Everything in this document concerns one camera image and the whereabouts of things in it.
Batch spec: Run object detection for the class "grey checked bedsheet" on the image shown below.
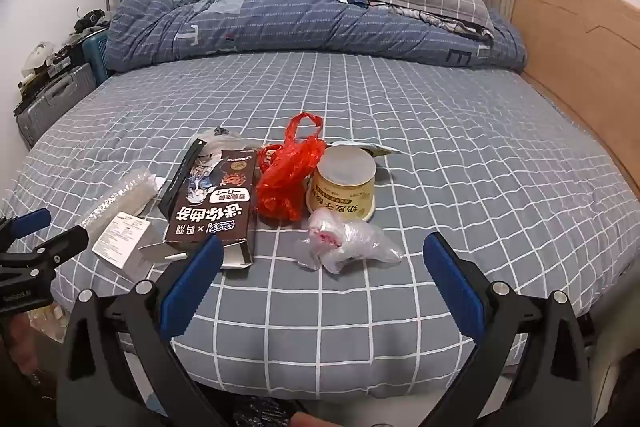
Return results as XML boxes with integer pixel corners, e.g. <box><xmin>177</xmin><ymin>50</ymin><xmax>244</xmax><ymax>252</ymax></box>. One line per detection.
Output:
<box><xmin>10</xmin><ymin>49</ymin><xmax>640</xmax><ymax>400</ymax></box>

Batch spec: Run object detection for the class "yellow round tub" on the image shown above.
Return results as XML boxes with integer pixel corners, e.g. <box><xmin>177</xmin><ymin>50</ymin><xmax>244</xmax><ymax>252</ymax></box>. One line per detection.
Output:
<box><xmin>307</xmin><ymin>144</ymin><xmax>377</xmax><ymax>223</ymax></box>

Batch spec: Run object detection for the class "red plastic bag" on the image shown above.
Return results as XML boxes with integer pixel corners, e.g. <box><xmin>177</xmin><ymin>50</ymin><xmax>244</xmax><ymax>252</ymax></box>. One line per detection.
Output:
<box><xmin>256</xmin><ymin>112</ymin><xmax>327</xmax><ymax>223</ymax></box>

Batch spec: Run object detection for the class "white round appliance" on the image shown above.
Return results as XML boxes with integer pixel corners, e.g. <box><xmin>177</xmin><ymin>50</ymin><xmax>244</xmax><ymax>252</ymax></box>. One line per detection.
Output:
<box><xmin>27</xmin><ymin>42</ymin><xmax>56</xmax><ymax>70</ymax></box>

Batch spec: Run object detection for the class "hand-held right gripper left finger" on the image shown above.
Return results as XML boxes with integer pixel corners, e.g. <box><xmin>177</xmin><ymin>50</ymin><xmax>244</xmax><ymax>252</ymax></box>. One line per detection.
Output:
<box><xmin>55</xmin><ymin>235</ymin><xmax>224</xmax><ymax>427</ymax></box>

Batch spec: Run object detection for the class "grey suitcase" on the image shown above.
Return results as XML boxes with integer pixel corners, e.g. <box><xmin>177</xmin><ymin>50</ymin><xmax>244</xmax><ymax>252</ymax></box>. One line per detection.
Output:
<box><xmin>15</xmin><ymin>64</ymin><xmax>98</xmax><ymax>148</ymax></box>

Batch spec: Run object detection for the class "white green wrapper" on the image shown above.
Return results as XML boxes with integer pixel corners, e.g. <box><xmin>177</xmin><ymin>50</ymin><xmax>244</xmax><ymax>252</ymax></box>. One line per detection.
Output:
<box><xmin>332</xmin><ymin>139</ymin><xmax>403</xmax><ymax>158</ymax></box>

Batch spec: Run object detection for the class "black gadget pile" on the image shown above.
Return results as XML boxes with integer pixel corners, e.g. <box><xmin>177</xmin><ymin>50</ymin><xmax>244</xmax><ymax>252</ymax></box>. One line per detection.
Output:
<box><xmin>75</xmin><ymin>9</ymin><xmax>108</xmax><ymax>32</ymax></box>

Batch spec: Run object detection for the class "plaid garment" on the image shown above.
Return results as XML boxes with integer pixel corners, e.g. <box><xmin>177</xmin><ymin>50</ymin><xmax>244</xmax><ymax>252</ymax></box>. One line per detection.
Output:
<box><xmin>390</xmin><ymin>4</ymin><xmax>496</xmax><ymax>40</ymax></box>

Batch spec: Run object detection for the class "wooden headboard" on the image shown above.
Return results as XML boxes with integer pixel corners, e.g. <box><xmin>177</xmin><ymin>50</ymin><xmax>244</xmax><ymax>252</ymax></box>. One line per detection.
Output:
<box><xmin>512</xmin><ymin>0</ymin><xmax>640</xmax><ymax>198</ymax></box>

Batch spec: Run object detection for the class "clear crumpled plastic bag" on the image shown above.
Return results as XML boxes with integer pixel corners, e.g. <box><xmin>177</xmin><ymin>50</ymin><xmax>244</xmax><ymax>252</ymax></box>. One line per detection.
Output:
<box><xmin>295</xmin><ymin>207</ymin><xmax>403</xmax><ymax>275</ymax></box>

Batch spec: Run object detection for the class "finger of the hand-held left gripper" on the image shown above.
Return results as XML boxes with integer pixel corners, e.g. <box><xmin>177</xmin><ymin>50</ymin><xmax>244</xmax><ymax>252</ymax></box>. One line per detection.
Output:
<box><xmin>0</xmin><ymin>208</ymin><xmax>52</xmax><ymax>240</ymax></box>
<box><xmin>30</xmin><ymin>224</ymin><xmax>90</xmax><ymax>265</ymax></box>

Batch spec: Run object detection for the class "blue striped quilt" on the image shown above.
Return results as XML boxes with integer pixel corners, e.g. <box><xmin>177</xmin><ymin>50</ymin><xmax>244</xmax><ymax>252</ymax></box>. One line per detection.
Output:
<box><xmin>104</xmin><ymin>0</ymin><xmax>528</xmax><ymax>75</ymax></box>

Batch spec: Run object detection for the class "black sachet packet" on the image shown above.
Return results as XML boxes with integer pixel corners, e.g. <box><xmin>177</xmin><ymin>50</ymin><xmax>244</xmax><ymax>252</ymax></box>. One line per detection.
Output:
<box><xmin>159</xmin><ymin>139</ymin><xmax>208</xmax><ymax>212</ymax></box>

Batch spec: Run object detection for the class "brown cookie box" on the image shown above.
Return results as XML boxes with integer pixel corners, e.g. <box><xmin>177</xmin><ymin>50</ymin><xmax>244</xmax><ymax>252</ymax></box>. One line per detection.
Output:
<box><xmin>139</xmin><ymin>149</ymin><xmax>259</xmax><ymax>269</ymax></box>

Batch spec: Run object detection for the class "white labelled packet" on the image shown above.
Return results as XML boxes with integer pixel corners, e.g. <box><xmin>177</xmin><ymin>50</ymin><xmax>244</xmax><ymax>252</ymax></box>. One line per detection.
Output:
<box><xmin>91</xmin><ymin>212</ymin><xmax>153</xmax><ymax>268</ymax></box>

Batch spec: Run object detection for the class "teal plastic crate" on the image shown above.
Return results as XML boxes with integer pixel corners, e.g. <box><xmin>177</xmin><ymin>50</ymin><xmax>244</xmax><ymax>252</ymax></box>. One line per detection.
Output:
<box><xmin>82</xmin><ymin>27</ymin><xmax>111</xmax><ymax>88</ymax></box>

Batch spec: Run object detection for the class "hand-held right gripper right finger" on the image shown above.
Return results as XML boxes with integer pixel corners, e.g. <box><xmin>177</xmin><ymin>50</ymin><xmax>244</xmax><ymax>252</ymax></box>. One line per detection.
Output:
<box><xmin>422</xmin><ymin>231</ymin><xmax>594</xmax><ymax>427</ymax></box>

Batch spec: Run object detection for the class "clear bubble wrap packet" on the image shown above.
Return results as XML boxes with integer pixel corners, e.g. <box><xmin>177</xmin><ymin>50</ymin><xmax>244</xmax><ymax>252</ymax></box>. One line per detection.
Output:
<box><xmin>75</xmin><ymin>167</ymin><xmax>158</xmax><ymax>233</ymax></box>

